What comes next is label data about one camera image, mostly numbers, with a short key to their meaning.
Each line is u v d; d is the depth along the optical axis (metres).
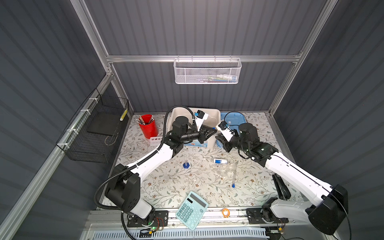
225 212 0.76
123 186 0.44
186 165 0.91
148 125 0.94
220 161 0.91
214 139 0.76
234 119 1.17
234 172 0.89
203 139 0.67
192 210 0.75
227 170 0.91
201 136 0.66
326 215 0.44
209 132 0.73
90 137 0.73
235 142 0.64
